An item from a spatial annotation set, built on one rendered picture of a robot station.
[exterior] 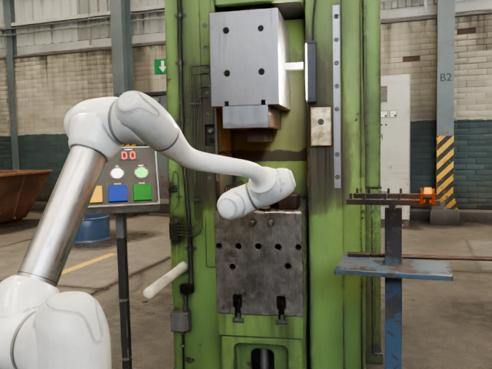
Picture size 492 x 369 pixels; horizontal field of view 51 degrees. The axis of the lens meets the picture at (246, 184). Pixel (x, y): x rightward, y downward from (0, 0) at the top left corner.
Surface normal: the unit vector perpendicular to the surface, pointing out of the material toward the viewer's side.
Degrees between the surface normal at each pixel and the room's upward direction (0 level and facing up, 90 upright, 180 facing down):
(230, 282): 90
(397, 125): 90
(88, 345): 79
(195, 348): 90
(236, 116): 90
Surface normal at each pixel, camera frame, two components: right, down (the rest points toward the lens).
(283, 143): -0.20, 0.08
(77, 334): 0.49, -0.20
